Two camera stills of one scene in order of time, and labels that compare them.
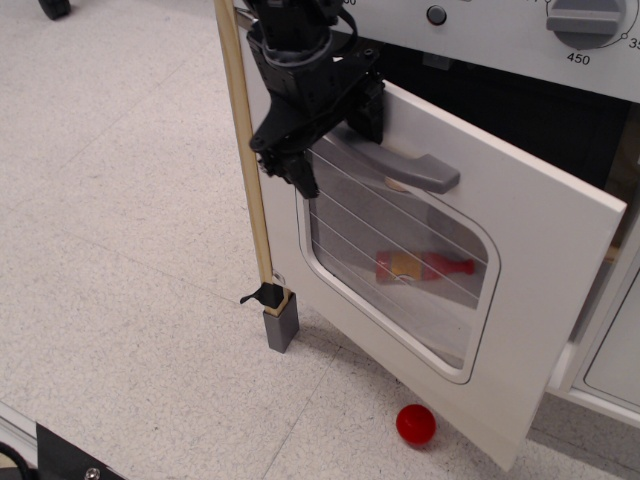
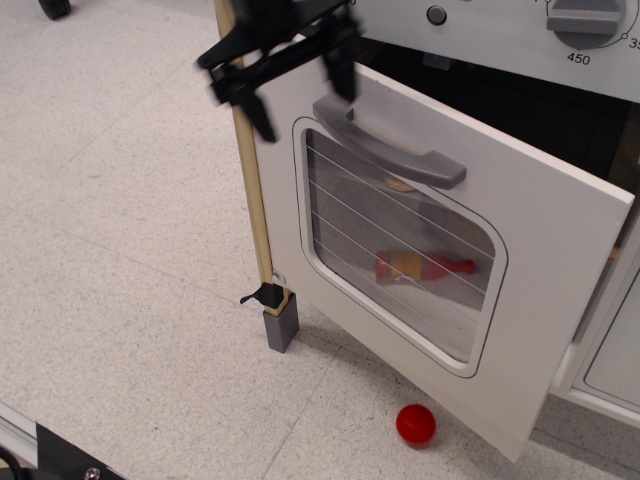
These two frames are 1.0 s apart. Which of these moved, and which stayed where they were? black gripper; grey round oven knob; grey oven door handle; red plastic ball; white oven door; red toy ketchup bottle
Moved: grey oven door handle; black gripper
Stayed: red toy ketchup bottle; white oven door; grey round oven knob; red plastic ball
